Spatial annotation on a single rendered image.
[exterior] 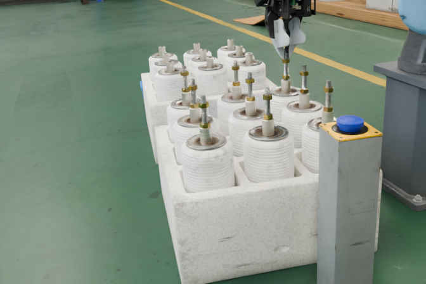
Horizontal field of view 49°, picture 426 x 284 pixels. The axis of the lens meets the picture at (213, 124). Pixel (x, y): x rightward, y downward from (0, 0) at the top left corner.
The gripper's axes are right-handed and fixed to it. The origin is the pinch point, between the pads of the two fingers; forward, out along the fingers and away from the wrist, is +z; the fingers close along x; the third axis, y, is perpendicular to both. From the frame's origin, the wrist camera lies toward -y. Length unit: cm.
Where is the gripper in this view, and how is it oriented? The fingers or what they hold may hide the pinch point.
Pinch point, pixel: (283, 51)
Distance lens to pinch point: 111.7
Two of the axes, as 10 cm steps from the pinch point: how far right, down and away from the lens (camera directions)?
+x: 9.0, -2.1, 3.8
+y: 4.3, 2.9, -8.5
